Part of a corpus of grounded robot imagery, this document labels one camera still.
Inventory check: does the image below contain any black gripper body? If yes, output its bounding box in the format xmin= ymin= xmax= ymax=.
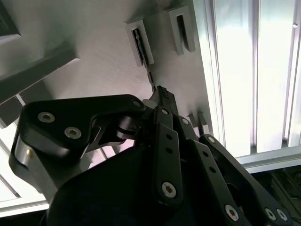
xmin=40 ymin=145 xmax=227 ymax=226

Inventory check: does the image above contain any blue RAM stick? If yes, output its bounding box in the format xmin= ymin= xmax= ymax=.
xmin=132 ymin=28 xmax=158 ymax=94

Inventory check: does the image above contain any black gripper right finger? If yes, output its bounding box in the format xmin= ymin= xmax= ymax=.
xmin=158 ymin=86 xmax=292 ymax=226

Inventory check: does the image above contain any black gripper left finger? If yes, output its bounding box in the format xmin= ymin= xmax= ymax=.
xmin=9 ymin=93 xmax=184 ymax=207

